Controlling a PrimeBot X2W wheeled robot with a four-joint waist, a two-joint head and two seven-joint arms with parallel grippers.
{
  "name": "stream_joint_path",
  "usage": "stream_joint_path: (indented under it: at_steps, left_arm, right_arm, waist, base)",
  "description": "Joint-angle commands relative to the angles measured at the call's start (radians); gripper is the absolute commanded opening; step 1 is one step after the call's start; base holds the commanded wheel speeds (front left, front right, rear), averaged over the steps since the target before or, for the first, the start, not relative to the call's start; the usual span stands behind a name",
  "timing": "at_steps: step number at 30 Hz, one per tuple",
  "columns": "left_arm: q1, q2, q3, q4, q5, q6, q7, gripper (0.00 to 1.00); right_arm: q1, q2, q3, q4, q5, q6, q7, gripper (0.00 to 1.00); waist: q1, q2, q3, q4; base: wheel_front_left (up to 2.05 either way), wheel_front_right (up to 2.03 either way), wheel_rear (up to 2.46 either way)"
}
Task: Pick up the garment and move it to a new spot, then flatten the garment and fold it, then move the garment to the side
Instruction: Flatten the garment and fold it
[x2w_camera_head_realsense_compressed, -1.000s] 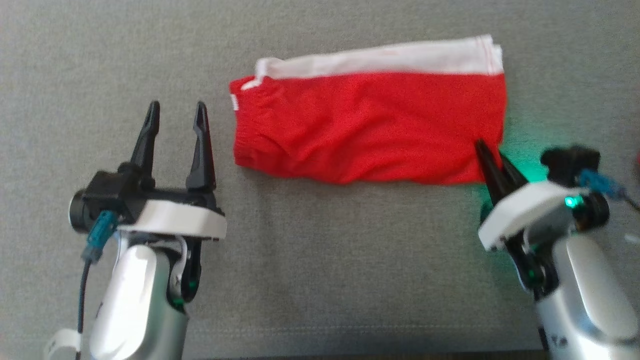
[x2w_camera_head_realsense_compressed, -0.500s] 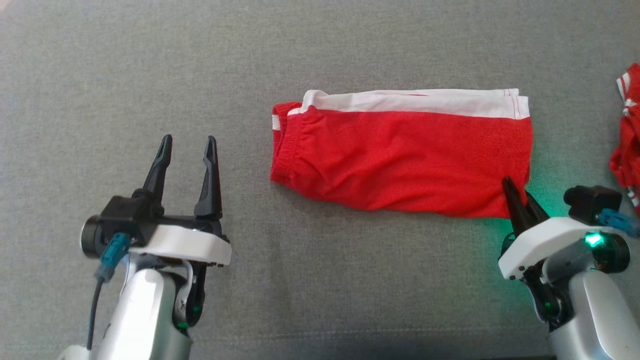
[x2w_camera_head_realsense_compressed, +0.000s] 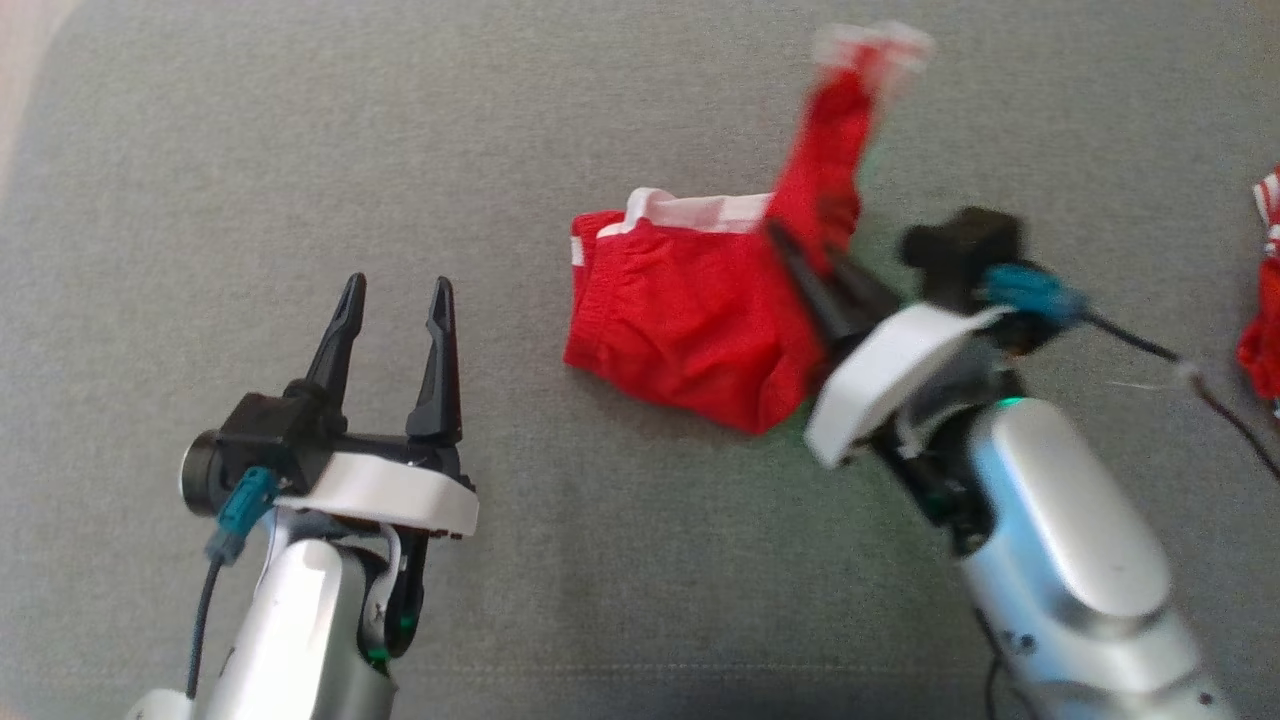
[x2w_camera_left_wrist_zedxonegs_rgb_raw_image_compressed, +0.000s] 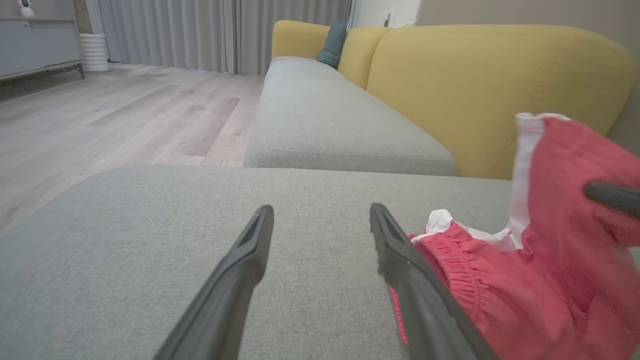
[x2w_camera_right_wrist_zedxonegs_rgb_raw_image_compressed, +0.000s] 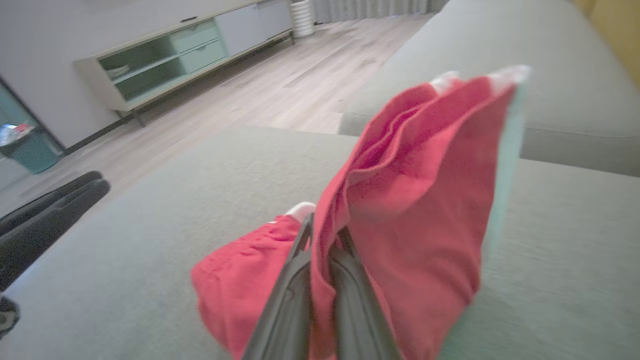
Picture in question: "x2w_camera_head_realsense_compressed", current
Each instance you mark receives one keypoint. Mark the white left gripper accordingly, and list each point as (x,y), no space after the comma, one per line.
(390,495)

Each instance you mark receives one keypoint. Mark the large grey sofa chaise cushion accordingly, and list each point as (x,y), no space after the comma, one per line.
(600,560)

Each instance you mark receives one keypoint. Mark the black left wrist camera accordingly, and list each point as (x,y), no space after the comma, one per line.
(260,430)

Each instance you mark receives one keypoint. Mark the red shorts white stripe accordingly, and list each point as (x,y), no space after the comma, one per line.
(690,320)

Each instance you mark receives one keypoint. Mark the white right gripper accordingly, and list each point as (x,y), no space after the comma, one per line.
(890,380)

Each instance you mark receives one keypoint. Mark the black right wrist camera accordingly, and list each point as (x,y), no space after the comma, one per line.
(965,245)

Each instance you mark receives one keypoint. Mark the red polo shirt white collar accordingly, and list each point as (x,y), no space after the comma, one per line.
(1265,340)

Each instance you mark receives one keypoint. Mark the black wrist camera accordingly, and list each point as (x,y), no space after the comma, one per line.
(260,430)
(965,245)

